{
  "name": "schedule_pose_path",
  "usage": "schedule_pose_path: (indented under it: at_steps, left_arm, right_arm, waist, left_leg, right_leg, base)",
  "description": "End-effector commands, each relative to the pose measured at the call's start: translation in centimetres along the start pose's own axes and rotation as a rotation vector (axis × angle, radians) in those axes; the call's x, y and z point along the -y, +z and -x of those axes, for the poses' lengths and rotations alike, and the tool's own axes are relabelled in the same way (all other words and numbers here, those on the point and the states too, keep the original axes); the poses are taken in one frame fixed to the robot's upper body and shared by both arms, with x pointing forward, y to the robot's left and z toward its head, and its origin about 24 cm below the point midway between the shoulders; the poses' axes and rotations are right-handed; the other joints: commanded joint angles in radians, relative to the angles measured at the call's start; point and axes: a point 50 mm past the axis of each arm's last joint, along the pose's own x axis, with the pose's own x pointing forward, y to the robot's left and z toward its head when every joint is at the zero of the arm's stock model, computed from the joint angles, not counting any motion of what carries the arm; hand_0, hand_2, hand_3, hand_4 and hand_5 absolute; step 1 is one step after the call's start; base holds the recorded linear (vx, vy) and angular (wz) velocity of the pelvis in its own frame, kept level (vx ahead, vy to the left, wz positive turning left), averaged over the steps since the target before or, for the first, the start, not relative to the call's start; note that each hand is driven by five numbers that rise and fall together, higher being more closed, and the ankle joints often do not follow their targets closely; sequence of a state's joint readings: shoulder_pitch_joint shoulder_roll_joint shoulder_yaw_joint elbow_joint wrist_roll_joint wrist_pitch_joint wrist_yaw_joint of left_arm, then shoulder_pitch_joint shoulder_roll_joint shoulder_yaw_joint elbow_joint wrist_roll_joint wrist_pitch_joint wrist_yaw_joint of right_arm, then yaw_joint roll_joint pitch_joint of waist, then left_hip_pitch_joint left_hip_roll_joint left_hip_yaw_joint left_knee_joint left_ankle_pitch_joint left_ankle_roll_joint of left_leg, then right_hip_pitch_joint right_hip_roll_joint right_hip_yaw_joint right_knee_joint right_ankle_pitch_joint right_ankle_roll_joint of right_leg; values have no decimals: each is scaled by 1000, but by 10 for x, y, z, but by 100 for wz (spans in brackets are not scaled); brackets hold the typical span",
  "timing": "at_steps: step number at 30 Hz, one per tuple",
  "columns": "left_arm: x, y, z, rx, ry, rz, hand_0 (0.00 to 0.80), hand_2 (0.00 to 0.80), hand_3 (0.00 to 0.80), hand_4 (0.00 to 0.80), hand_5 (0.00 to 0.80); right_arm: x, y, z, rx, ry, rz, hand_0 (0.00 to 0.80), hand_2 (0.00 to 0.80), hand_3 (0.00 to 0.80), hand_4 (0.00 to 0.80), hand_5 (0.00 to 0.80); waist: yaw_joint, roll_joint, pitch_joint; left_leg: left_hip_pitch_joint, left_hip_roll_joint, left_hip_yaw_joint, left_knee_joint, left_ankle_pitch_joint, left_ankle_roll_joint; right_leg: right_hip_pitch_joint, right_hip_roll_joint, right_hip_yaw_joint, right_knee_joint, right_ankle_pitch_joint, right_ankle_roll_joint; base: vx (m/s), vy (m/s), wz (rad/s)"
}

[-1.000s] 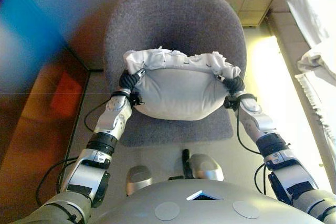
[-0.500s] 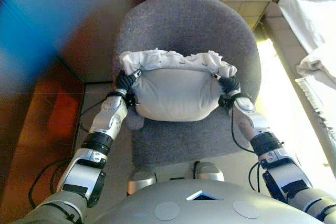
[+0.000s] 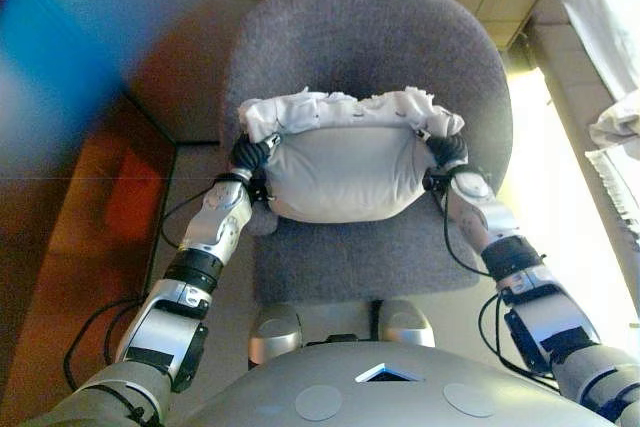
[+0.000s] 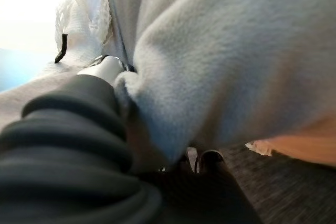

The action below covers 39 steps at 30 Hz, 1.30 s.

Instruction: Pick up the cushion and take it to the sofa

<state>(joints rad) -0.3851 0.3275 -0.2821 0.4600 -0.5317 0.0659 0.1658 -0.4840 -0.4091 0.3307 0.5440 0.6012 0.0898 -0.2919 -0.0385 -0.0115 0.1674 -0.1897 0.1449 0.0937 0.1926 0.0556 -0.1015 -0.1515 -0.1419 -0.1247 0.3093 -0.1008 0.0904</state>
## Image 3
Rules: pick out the grey fabric armchair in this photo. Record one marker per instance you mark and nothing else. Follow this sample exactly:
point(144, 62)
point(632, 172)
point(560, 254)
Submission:
point(360, 47)

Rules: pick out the silver robot torso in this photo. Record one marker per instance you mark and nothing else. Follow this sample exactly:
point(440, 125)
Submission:
point(350, 392)

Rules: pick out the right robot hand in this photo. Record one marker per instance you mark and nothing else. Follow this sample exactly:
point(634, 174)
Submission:
point(450, 152)

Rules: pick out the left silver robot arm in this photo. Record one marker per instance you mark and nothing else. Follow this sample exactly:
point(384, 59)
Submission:
point(160, 327)

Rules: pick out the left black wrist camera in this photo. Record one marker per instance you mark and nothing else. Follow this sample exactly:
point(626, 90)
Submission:
point(261, 189)

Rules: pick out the beige bed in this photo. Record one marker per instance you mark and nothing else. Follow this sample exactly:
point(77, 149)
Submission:
point(565, 77)

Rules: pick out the white cushion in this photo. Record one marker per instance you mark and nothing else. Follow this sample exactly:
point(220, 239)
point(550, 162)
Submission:
point(345, 172)

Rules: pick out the white bed sheet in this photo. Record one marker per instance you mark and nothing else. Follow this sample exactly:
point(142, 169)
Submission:
point(605, 12)

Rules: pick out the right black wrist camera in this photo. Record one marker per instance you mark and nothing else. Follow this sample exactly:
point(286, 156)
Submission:
point(435, 181)

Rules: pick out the right silver robot leg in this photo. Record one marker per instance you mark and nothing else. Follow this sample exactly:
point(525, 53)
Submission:
point(407, 322)

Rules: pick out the crumpled white cloth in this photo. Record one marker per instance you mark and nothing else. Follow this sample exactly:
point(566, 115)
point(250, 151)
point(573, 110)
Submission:
point(617, 122)

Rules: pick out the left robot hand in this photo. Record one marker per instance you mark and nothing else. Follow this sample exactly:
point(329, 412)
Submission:
point(250, 157)

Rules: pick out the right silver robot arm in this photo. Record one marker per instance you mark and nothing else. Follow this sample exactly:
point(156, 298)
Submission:
point(545, 317)

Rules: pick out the silver robot leg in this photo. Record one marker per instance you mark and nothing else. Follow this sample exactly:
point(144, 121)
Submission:
point(407, 322)
point(275, 332)

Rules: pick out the left silver robot leg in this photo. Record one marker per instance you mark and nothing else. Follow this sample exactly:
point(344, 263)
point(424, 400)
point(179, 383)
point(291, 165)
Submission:
point(275, 332)

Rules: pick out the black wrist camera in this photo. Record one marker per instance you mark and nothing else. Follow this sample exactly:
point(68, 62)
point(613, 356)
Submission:
point(261, 189)
point(435, 181)

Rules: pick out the white fringed blanket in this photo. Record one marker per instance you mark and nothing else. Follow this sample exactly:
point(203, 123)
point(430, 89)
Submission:
point(617, 187)

